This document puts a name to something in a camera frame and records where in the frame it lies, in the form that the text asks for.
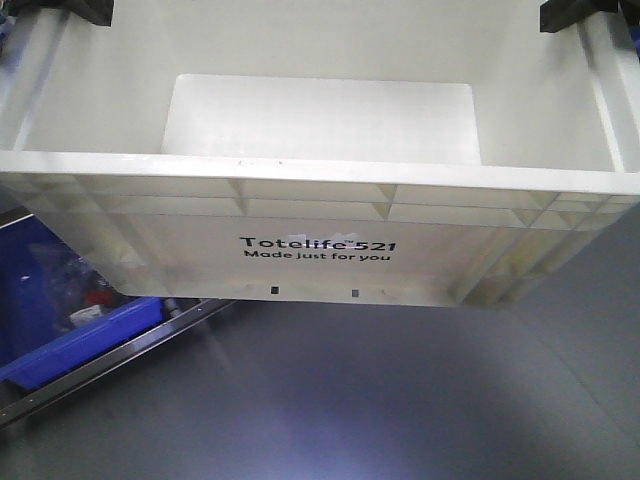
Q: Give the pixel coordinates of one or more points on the plastic bag with parts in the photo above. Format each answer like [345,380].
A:
[76,291]

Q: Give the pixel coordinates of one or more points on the blue bin lower left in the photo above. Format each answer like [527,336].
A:
[33,352]

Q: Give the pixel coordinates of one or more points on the white plastic tote crate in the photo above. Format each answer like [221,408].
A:
[431,153]

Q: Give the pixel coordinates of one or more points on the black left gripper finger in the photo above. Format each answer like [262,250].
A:
[97,12]

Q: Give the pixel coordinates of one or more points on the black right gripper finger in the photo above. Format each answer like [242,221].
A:
[556,15]

